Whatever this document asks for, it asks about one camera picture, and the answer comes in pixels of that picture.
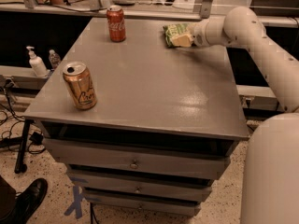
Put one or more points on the black table leg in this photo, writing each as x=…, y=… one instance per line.
x=20, y=166

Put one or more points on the orange LaCroix can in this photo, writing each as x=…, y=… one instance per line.
x=79, y=83

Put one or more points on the black leather shoe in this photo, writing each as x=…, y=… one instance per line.
x=28, y=202

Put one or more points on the red Coca-Cola can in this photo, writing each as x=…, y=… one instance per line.
x=116, y=25

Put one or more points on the small clear plastic bottle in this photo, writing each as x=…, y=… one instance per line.
x=54, y=58

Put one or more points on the grey drawer cabinet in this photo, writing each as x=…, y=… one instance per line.
x=164, y=126

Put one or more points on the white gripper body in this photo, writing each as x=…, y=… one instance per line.
x=199, y=34

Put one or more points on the white pump dispenser bottle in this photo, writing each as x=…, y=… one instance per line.
x=36, y=63

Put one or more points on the green jalapeno chip bag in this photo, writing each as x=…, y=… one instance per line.
x=172, y=30

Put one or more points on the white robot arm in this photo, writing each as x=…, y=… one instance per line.
x=270, y=193

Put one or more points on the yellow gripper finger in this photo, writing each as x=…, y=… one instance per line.
x=184, y=40

